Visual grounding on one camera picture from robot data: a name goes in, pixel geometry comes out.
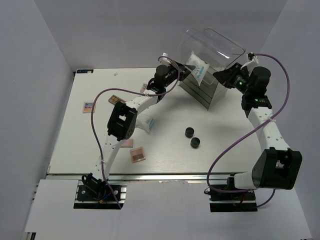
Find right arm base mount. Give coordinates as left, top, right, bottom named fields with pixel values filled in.
left=204, top=174, right=258, bottom=213

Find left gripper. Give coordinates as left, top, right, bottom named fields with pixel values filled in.
left=163, top=60, right=195, bottom=89

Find white cotton pad bag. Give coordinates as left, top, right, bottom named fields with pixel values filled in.
left=186, top=51, right=210, bottom=86
left=135, top=113, right=155, bottom=134

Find pink blush palette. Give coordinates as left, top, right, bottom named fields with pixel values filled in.
left=139, top=83, right=148, bottom=93

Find black label sticker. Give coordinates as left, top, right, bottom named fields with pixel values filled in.
left=76, top=69, right=94, bottom=74

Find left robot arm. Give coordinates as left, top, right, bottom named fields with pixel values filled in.
left=83, top=55, right=196, bottom=200

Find long brown eyeshadow palette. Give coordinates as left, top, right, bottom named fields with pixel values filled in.
left=108, top=95, right=126, bottom=105

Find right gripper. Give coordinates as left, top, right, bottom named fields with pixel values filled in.
left=212, top=62, right=251, bottom=95

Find brown quad eyeshadow palette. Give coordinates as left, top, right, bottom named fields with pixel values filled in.
left=129, top=147, right=146, bottom=164

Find black round jar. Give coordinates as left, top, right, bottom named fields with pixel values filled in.
left=184, top=127, right=195, bottom=138
left=190, top=137, right=201, bottom=149

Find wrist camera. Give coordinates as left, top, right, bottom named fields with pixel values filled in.
left=242, top=52, right=259, bottom=71
left=158, top=52, right=170, bottom=65

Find pale pink flat compact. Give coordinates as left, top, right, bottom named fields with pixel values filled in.
left=121, top=138, right=134, bottom=148

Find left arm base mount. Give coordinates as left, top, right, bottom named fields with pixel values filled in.
left=73, top=173, right=125, bottom=210

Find clear acrylic organizer with drawers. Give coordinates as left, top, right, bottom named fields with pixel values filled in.
left=178, top=27, right=246, bottom=109

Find colourful square eyeshadow palette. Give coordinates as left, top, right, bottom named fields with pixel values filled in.
left=82, top=101, right=96, bottom=114

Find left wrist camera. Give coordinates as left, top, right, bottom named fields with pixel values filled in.
left=158, top=52, right=170, bottom=65

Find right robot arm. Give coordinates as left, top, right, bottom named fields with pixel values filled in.
left=213, top=63, right=303, bottom=200

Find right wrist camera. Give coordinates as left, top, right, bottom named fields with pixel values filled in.
left=242, top=52, right=259, bottom=71

